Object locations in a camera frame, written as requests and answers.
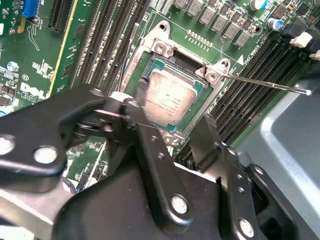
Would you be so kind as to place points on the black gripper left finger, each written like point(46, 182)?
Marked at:
point(37, 125)

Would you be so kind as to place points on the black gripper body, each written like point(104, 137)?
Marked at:
point(112, 212)

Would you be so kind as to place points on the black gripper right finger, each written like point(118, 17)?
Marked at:
point(240, 207)

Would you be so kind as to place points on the thin metal locking lever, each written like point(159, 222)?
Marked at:
point(262, 83)

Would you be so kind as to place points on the silver CPU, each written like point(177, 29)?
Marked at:
point(172, 97)

